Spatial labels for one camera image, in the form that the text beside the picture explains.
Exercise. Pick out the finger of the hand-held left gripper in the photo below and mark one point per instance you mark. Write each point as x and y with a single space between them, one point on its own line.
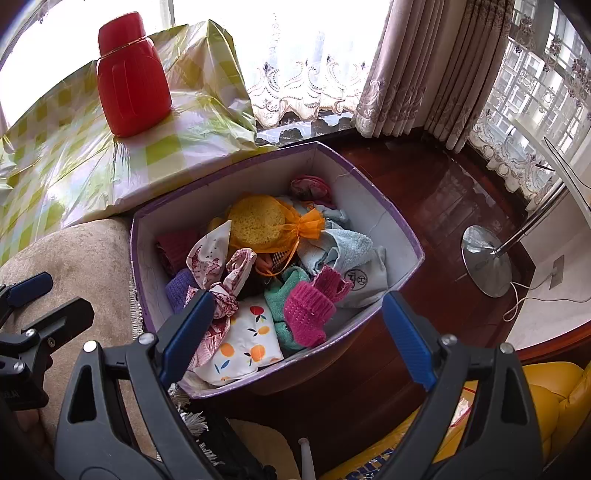
32 288
60 323

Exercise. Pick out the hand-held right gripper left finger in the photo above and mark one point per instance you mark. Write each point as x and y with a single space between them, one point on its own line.
189 332

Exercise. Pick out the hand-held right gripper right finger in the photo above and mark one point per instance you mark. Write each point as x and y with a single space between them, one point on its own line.
408 341

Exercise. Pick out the purple knit hat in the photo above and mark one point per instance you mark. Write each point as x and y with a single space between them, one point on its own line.
180 290

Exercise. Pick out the fruit print fabric pouch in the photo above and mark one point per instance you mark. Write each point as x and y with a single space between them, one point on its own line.
244 341

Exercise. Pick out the red print cloth pouch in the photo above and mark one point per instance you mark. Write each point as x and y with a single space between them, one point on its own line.
207 258

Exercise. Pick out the dark brown cloth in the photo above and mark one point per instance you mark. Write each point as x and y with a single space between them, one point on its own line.
251 286

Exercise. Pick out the maroon knit hat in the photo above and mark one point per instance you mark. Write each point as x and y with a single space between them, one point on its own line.
175 249

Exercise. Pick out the teal knit cloth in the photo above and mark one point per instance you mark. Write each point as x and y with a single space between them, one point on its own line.
281 300

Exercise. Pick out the magenta knit glove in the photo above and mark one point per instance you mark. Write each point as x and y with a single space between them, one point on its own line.
307 309

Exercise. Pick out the black white gingham scrunchie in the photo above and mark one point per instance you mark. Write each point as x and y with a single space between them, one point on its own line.
277 259

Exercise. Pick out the light blue towel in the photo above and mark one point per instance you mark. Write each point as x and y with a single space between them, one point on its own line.
341 244

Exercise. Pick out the orange mesh bag with sponge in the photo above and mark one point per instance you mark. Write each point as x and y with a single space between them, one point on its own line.
258 221

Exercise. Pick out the purple rimmed storage box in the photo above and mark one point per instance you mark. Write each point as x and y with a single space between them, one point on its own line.
369 203

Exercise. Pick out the beige upholstered stool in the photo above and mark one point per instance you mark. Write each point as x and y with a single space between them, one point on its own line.
92 267

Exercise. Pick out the chrome floor lamp stand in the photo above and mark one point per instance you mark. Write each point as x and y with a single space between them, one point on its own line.
485 258

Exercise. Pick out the black fabric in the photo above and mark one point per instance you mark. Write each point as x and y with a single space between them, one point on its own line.
240 452

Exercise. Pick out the yellow checkered plastic tablecloth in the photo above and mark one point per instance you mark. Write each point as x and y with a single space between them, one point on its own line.
69 161

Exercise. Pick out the white tube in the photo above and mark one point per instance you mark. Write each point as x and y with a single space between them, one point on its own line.
307 461

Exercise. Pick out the red thermos bottle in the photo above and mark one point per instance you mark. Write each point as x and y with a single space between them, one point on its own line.
134 83

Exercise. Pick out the floral lace sheer curtain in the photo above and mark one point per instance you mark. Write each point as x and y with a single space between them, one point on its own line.
517 138
300 87

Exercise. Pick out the beige pleated curtain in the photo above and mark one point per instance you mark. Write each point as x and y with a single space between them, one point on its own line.
438 69

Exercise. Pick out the wall socket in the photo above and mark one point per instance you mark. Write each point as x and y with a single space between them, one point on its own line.
557 272

